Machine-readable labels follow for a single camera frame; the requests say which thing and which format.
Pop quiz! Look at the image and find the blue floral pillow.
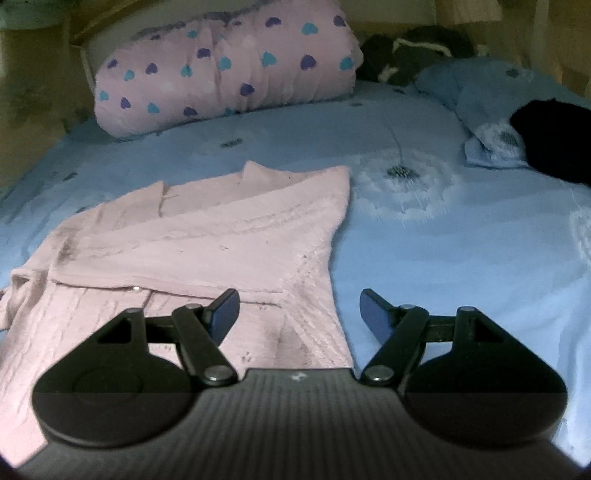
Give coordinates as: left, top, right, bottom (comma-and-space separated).
414, 58, 591, 169

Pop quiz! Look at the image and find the dark cloth with white trim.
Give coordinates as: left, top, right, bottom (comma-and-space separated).
358, 25, 482, 86

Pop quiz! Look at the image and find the pink heart-patterned pillow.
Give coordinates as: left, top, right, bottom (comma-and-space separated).
93, 0, 365, 140

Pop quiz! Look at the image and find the blue floral bed sheet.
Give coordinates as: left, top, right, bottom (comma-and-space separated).
0, 59, 591, 464

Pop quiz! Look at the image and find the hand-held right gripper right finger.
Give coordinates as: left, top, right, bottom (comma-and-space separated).
359, 288, 505, 387

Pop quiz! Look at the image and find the pink knitted sweater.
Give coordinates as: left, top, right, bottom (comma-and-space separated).
0, 160, 354, 467

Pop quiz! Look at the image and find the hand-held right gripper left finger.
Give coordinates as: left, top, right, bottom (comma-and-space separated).
96, 288, 240, 387

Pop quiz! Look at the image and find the black cloth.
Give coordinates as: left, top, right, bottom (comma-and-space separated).
509, 98, 591, 188

